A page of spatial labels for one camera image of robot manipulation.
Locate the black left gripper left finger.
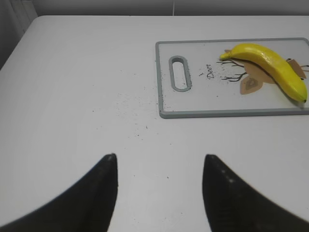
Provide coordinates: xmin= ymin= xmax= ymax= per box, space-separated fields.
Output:
xmin=0 ymin=154 xmax=118 ymax=232

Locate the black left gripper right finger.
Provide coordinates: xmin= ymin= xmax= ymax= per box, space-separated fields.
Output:
xmin=202 ymin=154 xmax=309 ymax=232

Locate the white grey-rimmed cutting board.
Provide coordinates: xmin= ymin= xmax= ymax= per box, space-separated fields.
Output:
xmin=155 ymin=39 xmax=309 ymax=118

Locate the yellow plastic banana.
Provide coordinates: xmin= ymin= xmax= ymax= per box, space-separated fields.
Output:
xmin=219 ymin=43 xmax=308 ymax=103

